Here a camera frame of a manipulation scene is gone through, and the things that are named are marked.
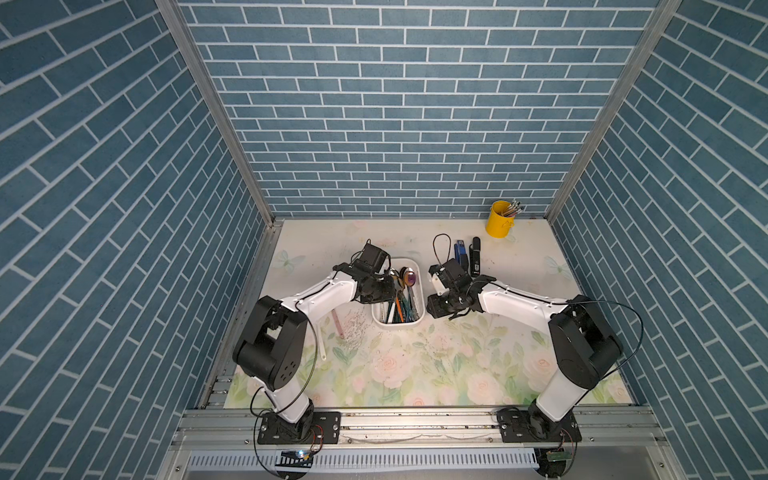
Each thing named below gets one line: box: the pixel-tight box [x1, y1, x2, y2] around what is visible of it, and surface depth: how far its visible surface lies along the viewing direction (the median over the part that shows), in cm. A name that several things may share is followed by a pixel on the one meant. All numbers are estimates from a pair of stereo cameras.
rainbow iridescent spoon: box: [403, 268, 417, 322], surface depth 102 cm
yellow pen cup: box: [486, 200, 515, 239], surface depth 114 cm
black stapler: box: [469, 236, 481, 278], surface depth 107 cm
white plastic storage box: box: [371, 258, 426, 327], surface depth 97 cm
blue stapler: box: [454, 240, 469, 270], surface depth 111 cm
